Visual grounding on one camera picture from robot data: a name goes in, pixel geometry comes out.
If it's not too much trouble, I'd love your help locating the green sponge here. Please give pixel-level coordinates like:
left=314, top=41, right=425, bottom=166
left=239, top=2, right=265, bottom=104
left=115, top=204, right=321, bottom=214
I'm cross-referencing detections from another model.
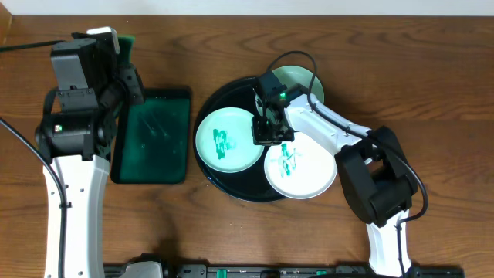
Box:
left=117, top=35, right=135, bottom=65

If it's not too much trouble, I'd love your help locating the white plate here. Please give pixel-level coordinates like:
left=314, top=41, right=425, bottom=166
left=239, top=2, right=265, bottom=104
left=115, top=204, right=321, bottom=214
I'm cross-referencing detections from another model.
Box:
left=264, top=132, right=337, bottom=199

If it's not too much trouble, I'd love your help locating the green plate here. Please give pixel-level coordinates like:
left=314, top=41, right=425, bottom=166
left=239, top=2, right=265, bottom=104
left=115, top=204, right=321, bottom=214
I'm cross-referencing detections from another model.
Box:
left=255, top=65, right=325, bottom=116
left=195, top=107, right=264, bottom=174

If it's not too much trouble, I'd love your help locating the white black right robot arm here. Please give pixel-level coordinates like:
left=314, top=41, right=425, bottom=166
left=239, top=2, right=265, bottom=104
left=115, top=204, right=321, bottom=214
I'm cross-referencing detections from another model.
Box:
left=252, top=91, right=423, bottom=277

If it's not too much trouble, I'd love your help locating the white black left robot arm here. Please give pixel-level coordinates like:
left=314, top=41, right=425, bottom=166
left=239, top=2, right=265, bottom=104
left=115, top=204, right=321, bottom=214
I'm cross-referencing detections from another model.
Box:
left=35, top=27, right=145, bottom=277

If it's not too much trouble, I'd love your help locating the round black tray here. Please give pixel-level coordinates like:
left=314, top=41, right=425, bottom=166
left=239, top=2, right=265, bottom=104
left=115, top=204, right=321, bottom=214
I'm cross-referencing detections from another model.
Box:
left=194, top=76, right=286, bottom=202

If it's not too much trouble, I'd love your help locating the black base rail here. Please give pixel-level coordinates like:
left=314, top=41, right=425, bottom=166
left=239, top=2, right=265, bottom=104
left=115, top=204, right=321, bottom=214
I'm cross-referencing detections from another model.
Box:
left=103, top=253, right=465, bottom=278

